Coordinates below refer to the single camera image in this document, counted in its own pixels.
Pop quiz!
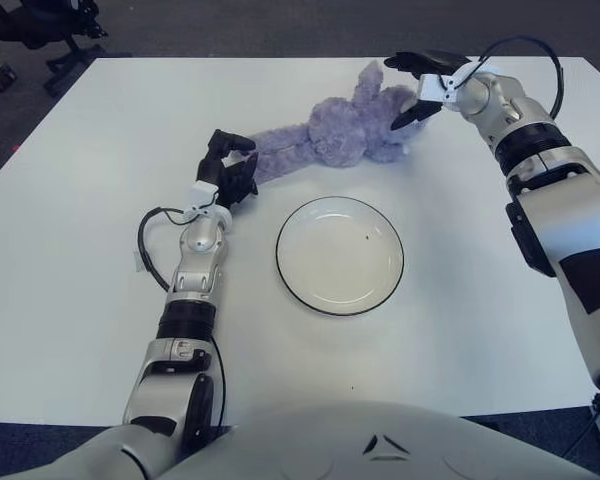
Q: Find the purple plush bunny doll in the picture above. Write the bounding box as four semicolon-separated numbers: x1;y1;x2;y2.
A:
252;58;431;189

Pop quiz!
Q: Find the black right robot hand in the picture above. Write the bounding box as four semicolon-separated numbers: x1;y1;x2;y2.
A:
383;49;474;132

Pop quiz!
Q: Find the black office chair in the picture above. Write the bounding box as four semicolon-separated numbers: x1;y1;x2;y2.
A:
0;0;131;99

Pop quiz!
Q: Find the silver robot torso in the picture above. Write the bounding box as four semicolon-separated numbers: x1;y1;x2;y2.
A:
159;399;596;480

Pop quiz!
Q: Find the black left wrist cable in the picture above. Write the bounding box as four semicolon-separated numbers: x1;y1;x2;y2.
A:
137;207;197;294

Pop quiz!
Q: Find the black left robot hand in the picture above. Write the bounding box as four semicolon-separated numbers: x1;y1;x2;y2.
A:
195;128;260;211

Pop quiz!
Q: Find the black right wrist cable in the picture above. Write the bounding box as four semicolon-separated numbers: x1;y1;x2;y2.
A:
477;34;565;120

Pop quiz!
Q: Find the white plate black rim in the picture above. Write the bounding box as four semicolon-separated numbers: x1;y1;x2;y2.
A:
275;195;406;317

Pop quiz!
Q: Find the black left elbow cable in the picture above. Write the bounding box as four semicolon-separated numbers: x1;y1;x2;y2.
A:
208;334;229;431

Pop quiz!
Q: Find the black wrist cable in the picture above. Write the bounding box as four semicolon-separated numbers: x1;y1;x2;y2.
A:
137;207;197;294
477;34;565;120

